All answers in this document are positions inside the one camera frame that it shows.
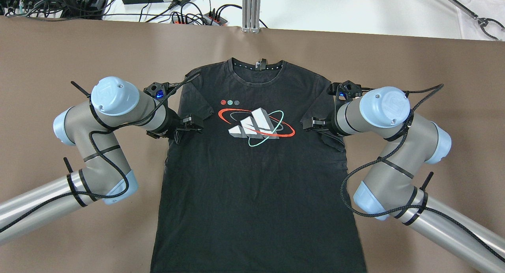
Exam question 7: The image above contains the black electronics box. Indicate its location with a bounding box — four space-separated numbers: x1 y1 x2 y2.
0 0 110 19

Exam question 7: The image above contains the black graphic t-shirt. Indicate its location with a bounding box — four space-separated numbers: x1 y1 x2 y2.
150 58 367 273

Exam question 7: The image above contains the red black power strip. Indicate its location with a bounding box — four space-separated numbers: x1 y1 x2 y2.
168 12 228 26

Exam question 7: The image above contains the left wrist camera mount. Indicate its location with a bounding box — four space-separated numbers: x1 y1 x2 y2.
144 82 177 102

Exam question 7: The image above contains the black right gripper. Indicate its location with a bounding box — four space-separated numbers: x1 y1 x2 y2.
302 114 342 136

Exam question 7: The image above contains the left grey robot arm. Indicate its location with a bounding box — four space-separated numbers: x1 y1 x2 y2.
1 72 202 245

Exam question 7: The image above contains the aluminium vertical post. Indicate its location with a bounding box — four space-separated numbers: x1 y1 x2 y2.
241 0 260 34

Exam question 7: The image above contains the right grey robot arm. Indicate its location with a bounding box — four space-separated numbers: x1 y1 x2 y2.
303 81 505 273

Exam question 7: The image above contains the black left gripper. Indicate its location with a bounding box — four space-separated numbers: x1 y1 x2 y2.
147 109 204 139

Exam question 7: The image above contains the black grabber tool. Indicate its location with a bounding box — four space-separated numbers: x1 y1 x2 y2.
448 0 505 41

